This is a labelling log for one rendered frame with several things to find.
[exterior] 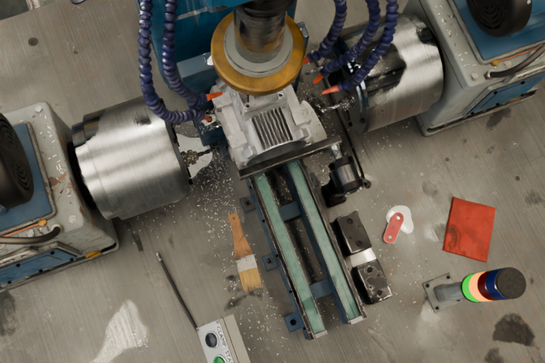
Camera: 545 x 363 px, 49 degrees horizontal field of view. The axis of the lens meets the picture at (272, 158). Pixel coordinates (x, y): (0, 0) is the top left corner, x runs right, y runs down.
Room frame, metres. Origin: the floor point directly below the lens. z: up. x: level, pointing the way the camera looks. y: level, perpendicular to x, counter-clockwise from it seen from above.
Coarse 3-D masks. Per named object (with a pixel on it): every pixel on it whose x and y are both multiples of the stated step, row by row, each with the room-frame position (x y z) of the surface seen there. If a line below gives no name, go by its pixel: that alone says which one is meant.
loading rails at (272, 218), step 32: (256, 192) 0.30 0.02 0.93; (320, 224) 0.25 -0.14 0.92; (288, 256) 0.17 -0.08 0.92; (320, 256) 0.18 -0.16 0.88; (288, 288) 0.09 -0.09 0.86; (320, 288) 0.11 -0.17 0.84; (352, 288) 0.12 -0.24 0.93; (288, 320) 0.02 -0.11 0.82; (320, 320) 0.03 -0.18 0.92; (352, 320) 0.04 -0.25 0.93
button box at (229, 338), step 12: (204, 324) -0.02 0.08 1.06; (216, 324) -0.02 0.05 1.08; (228, 324) -0.01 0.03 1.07; (204, 336) -0.04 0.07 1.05; (228, 336) -0.04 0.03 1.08; (240, 336) -0.03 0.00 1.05; (204, 348) -0.07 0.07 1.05; (216, 348) -0.06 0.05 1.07; (228, 348) -0.06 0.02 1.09; (240, 348) -0.05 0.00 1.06; (228, 360) -0.08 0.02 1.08; (240, 360) -0.08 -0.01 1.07
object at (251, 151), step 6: (222, 84) 0.50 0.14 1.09; (294, 132) 0.42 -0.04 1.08; (300, 132) 0.42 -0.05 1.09; (306, 132) 0.43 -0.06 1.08; (300, 138) 0.41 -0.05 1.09; (306, 138) 0.42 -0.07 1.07; (246, 150) 0.36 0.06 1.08; (252, 150) 0.36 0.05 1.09; (246, 156) 0.35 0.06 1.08; (252, 156) 0.35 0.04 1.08
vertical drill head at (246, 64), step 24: (264, 0) 0.46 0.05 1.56; (240, 24) 0.47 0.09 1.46; (264, 24) 0.46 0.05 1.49; (288, 24) 0.56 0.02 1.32; (216, 48) 0.48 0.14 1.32; (240, 48) 0.47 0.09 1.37; (264, 48) 0.46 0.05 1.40; (288, 48) 0.50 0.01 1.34; (240, 72) 0.44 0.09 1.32; (264, 72) 0.44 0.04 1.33; (288, 72) 0.46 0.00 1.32
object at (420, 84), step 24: (360, 24) 0.70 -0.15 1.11; (384, 24) 0.69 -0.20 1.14; (408, 24) 0.69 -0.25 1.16; (336, 48) 0.63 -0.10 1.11; (408, 48) 0.63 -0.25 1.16; (432, 48) 0.65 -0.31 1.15; (312, 72) 0.58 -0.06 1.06; (336, 72) 0.61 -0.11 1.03; (384, 72) 0.57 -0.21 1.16; (408, 72) 0.58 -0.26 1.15; (432, 72) 0.60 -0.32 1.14; (336, 96) 0.58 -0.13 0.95; (360, 96) 0.52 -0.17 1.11; (384, 96) 0.52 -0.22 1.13; (408, 96) 0.54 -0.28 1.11; (432, 96) 0.56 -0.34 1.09; (360, 120) 0.48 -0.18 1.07; (384, 120) 0.49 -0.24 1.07
